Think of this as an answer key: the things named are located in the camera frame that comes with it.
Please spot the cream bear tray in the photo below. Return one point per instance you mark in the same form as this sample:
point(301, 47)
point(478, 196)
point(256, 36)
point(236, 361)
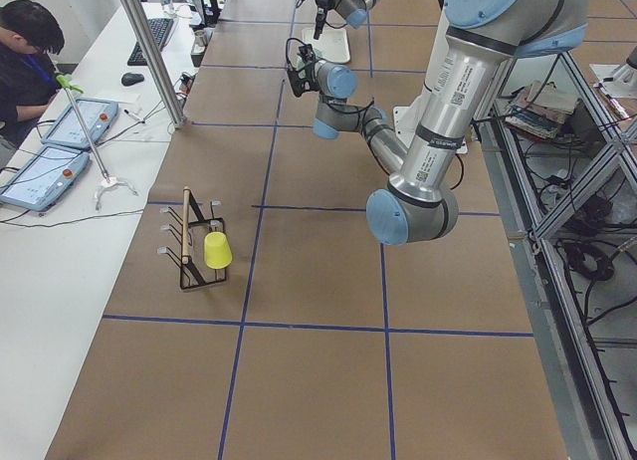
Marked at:
point(331, 45)

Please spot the metal cup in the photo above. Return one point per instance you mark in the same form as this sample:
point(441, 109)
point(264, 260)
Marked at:
point(199, 43)

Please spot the yellow cup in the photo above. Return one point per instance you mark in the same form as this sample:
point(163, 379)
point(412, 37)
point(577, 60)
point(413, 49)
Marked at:
point(217, 251)

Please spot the black computer mouse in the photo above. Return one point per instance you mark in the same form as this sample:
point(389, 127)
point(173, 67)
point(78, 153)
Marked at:
point(129, 79)

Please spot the stack of books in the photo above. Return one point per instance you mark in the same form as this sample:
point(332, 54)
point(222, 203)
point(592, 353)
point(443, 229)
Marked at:
point(540, 113)

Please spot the seated person in black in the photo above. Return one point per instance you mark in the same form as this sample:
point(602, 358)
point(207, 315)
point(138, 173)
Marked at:
point(30, 34)

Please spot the lower teach pendant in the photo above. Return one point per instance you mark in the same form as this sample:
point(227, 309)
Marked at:
point(42, 181)

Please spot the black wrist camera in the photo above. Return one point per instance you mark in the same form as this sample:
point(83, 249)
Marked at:
point(298, 83)

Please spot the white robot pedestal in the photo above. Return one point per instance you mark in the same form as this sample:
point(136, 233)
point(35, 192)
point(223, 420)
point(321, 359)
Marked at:
point(405, 122)

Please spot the aluminium frame post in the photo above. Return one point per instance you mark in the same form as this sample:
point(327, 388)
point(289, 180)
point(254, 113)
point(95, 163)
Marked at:
point(141, 29)

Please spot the black wire cup rack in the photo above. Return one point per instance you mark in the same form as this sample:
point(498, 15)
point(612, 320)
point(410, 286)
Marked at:
point(189, 228)

